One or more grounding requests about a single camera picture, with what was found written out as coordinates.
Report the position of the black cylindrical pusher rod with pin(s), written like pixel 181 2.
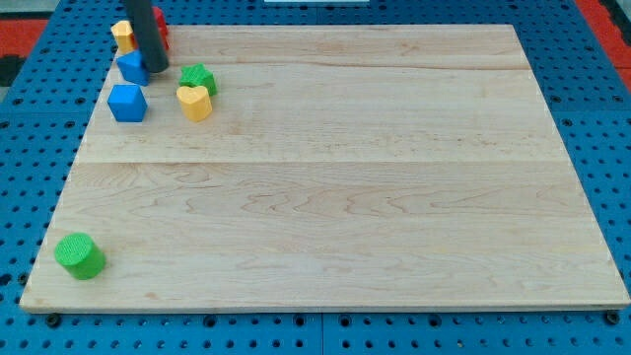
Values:
pixel 146 31

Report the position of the green star block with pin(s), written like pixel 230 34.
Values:
pixel 197 75

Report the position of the yellow heart block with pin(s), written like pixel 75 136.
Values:
pixel 194 102

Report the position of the red block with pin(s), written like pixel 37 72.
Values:
pixel 162 26

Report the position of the blue block behind rod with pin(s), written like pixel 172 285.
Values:
pixel 133 69

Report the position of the yellow hexagon block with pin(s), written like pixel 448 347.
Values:
pixel 124 36

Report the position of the blue hexagon block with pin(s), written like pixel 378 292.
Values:
pixel 127 103

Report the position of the green cylinder block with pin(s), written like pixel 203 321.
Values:
pixel 80 256

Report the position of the light wooden board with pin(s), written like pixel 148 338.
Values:
pixel 368 169

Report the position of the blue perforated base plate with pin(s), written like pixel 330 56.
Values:
pixel 45 112

